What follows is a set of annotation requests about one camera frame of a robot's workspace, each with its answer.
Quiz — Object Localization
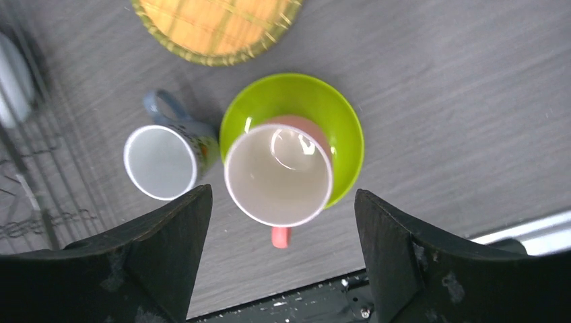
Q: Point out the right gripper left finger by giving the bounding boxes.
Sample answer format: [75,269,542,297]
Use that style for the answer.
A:
[1,184,213,322]

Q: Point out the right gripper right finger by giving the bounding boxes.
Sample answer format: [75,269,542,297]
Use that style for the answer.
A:
[354,189,570,322]

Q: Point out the black wire dish rack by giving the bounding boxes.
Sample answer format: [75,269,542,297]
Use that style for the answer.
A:
[1,1,112,255]

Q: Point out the pink mug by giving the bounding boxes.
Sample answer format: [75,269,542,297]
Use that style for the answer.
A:
[224,115,334,248]

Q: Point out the white bowl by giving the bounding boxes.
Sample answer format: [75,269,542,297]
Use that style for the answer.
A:
[1,33,35,129]

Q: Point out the woven bamboo plate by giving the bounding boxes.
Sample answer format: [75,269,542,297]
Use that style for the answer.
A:
[131,0,304,67]

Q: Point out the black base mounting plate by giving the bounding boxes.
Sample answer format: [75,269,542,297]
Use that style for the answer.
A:
[188,269,378,323]

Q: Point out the small grey patterned mug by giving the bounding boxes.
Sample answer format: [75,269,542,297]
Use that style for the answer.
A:
[123,89,220,201]

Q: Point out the lime green plate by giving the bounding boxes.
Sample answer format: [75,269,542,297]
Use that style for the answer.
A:
[219,73,366,207]

